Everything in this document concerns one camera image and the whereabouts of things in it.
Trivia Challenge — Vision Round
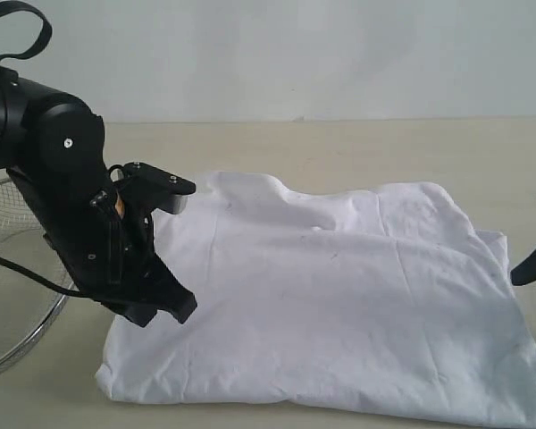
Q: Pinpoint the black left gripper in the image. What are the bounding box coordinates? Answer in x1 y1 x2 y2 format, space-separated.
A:
66 187 197 326

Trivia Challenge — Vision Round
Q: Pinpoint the white t-shirt with red logo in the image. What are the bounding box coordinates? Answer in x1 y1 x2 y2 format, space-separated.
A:
96 172 536 428

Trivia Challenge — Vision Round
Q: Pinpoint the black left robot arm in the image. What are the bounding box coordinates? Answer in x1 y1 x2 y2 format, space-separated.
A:
0 69 197 327

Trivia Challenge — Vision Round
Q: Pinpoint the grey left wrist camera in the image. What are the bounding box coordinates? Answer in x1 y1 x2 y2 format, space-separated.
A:
108 162 197 215

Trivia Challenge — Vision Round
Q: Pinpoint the round wire mesh basket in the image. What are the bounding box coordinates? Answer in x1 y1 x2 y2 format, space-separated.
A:
0 179 73 374

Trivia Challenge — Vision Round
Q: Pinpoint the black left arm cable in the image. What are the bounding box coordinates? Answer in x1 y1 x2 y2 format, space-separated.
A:
0 0 90 299

